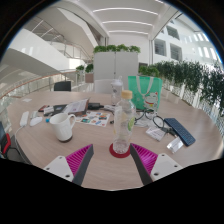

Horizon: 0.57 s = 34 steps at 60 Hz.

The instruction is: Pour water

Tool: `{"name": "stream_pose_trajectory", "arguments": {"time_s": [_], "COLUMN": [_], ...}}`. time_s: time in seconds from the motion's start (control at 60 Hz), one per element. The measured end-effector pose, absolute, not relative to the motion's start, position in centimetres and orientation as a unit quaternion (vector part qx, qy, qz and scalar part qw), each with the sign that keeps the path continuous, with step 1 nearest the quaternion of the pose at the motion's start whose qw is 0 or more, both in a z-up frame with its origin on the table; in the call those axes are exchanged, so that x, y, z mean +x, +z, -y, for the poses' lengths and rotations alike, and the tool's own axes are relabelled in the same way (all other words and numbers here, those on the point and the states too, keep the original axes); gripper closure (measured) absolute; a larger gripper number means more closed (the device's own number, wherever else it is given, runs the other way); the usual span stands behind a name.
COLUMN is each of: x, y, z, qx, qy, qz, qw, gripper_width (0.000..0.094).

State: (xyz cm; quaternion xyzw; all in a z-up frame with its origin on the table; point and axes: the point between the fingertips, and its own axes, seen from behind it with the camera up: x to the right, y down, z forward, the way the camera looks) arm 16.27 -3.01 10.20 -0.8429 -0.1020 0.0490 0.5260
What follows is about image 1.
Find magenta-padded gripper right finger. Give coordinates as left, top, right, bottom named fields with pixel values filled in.
left=129, top=143, right=184, bottom=187

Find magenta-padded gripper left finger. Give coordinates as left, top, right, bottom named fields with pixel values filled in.
left=43, top=143, right=95, bottom=187

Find clear bottle with lime label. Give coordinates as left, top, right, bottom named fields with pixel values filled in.
left=112, top=89, right=137, bottom=155

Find small clear plastic packet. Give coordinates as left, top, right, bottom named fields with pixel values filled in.
left=166, top=136, right=184, bottom=154

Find flat round red coaster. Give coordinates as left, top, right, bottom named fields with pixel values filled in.
left=108, top=142, right=132, bottom=159

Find white ceramic mug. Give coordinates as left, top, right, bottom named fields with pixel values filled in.
left=49, top=112, right=77, bottom=143

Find colourful sticker sheet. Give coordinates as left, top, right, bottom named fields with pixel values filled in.
left=75, top=110, right=111, bottom=128

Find open white booklet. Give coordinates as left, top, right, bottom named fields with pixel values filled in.
left=63, top=98, right=90, bottom=117

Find white computer mouse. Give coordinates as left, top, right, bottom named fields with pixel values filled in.
left=29, top=116, right=44, bottom=127

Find black wallet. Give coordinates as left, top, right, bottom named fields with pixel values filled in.
left=87, top=102, right=105, bottom=111

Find green tote bag with cat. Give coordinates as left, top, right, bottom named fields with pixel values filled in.
left=127, top=75, right=163, bottom=113

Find red and black chair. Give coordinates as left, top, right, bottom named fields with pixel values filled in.
left=0, top=121, right=21, bottom=159

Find clear bottle with white cap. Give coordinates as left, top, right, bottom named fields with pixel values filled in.
left=110, top=76, right=124, bottom=106

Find black office chair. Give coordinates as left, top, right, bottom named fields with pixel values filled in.
left=53, top=80, right=72, bottom=92

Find white chair back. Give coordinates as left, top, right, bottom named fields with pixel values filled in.
left=94, top=78, right=114, bottom=94

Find row of green hedge plants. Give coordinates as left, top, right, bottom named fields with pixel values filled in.
left=138, top=59, right=224, bottom=114

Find potted green plants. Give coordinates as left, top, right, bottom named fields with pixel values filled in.
left=75, top=63, right=95, bottom=84

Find white cabinet topped with plants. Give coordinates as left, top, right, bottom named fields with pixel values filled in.
left=93, top=44, right=141, bottom=94

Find black tangled cables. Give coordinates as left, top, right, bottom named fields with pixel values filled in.
left=134, top=108, right=176, bottom=136

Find white power adapter with cable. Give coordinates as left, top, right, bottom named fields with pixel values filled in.
left=14, top=110, right=30, bottom=141

